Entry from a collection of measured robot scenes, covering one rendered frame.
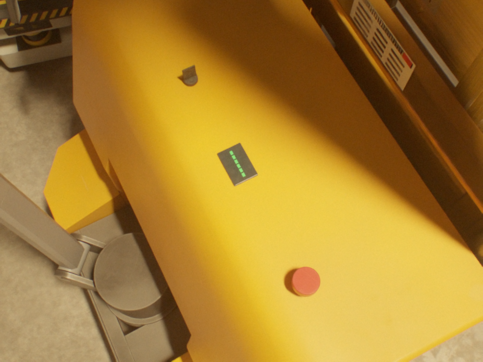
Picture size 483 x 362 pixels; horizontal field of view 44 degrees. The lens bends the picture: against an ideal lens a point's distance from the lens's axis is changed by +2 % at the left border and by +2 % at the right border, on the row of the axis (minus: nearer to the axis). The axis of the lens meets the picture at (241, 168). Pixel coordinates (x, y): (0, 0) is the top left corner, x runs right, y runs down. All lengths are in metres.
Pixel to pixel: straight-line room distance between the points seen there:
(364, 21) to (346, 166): 0.22
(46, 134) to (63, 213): 0.52
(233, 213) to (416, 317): 0.29
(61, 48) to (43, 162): 0.37
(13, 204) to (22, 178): 0.93
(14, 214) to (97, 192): 0.46
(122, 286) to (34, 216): 0.31
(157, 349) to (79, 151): 0.52
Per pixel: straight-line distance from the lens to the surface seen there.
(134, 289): 1.33
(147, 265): 1.33
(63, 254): 1.30
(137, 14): 1.05
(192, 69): 0.94
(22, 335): 1.84
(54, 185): 1.56
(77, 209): 1.51
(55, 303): 1.83
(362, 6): 0.92
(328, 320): 0.85
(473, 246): 0.92
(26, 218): 1.09
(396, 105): 1.04
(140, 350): 1.46
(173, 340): 1.45
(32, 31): 1.94
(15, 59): 2.05
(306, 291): 0.82
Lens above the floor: 1.73
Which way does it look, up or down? 69 degrees down
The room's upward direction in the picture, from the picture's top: 1 degrees counter-clockwise
